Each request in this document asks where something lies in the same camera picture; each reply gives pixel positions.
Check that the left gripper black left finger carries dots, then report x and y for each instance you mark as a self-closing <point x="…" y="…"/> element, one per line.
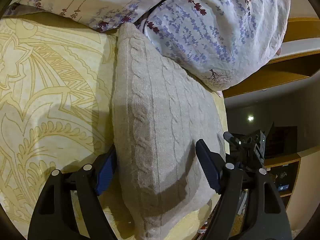
<point x="68" y="206"/>

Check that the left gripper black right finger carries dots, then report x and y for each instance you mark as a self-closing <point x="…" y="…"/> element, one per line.
<point x="265" y="214"/>

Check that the grey cable-knit sweater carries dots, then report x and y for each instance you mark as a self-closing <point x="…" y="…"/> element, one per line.
<point x="159" y="112"/>

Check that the wooden shelf unit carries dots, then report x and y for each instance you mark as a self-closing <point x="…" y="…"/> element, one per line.
<point x="296" y="177"/>

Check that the wooden bed headboard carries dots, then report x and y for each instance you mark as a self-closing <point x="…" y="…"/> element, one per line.
<point x="299" y="59"/>

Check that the pink floral pillow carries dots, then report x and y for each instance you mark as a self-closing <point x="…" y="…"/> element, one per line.
<point x="222" y="42"/>

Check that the yellow patterned bed sheet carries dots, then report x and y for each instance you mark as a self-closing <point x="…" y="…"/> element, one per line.
<point x="57" y="84"/>

